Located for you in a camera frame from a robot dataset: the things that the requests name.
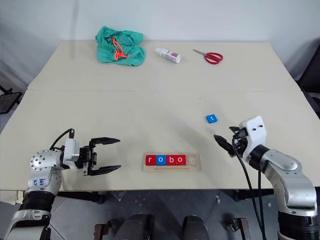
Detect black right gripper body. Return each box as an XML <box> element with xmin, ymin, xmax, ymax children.
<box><xmin>230</xmin><ymin>127</ymin><xmax>249</xmax><ymax>158</ymax></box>

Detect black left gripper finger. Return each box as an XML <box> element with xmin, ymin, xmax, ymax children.
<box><xmin>89</xmin><ymin>136</ymin><xmax>122</xmax><ymax>149</ymax></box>
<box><xmin>87</xmin><ymin>164</ymin><xmax>123</xmax><ymax>177</ymax></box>

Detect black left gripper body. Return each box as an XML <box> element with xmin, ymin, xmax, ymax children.
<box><xmin>74</xmin><ymin>144</ymin><xmax>98</xmax><ymax>176</ymax></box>

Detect wooden letter tray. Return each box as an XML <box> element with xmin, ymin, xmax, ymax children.
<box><xmin>142</xmin><ymin>152</ymin><xmax>202</xmax><ymax>173</ymax></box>

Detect red letter tile o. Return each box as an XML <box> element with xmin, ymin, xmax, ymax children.
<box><xmin>174</xmin><ymin>154</ymin><xmax>187</xmax><ymax>166</ymax></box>

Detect red letter tile r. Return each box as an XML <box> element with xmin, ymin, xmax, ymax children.
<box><xmin>145</xmin><ymin>154</ymin><xmax>158</xmax><ymax>167</ymax></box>

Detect blue letter tile o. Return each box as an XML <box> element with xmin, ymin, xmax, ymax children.
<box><xmin>155</xmin><ymin>154</ymin><xmax>168</xmax><ymax>167</ymax></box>

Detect blue letter tile t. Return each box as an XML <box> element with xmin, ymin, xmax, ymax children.
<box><xmin>205</xmin><ymin>113</ymin><xmax>219</xmax><ymax>125</ymax></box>

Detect dark rounded shape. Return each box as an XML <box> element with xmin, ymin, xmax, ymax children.
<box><xmin>120</xmin><ymin>212</ymin><xmax>156</xmax><ymax>240</ymax></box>
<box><xmin>181</xmin><ymin>215</ymin><xmax>210</xmax><ymax>240</ymax></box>

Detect black chair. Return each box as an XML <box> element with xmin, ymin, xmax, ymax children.
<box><xmin>295</xmin><ymin>37</ymin><xmax>320</xmax><ymax>114</ymax></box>

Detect black metal stand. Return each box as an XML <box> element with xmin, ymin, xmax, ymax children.
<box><xmin>0</xmin><ymin>84</ymin><xmax>24</xmax><ymax>116</ymax></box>

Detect white spray bottle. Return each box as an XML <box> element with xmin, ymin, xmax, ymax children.
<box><xmin>154</xmin><ymin>47</ymin><xmax>182</xmax><ymax>65</ymax></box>

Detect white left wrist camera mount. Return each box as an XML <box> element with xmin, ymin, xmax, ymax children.
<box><xmin>62</xmin><ymin>137</ymin><xmax>82</xmax><ymax>170</ymax></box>

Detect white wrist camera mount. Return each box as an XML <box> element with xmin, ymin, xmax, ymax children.
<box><xmin>238</xmin><ymin>115</ymin><xmax>268</xmax><ymax>161</ymax></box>
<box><xmin>62</xmin><ymin>137</ymin><xmax>82</xmax><ymax>170</ymax></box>

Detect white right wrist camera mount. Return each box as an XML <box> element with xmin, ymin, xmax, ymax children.
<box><xmin>238</xmin><ymin>115</ymin><xmax>268</xmax><ymax>161</ymax></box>

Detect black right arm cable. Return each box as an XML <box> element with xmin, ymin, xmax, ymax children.
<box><xmin>231</xmin><ymin>136</ymin><xmax>268</xmax><ymax>240</ymax></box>

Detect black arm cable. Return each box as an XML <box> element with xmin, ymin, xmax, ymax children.
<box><xmin>49</xmin><ymin>128</ymin><xmax>76</xmax><ymax>151</ymax></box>
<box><xmin>231</xmin><ymin>136</ymin><xmax>268</xmax><ymax>240</ymax></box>

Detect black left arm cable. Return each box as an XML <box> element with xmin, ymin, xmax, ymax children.
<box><xmin>49</xmin><ymin>128</ymin><xmax>76</xmax><ymax>151</ymax></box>

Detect red handled scissors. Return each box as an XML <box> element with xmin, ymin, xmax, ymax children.
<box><xmin>192</xmin><ymin>48</ymin><xmax>224</xmax><ymax>66</ymax></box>

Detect orange drawstring cord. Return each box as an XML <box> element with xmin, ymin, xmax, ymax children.
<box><xmin>111</xmin><ymin>37</ymin><xmax>129</xmax><ymax>62</ymax></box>

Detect green cloth drawstring bag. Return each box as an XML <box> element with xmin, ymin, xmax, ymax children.
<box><xmin>94</xmin><ymin>25</ymin><xmax>147</xmax><ymax>67</ymax></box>

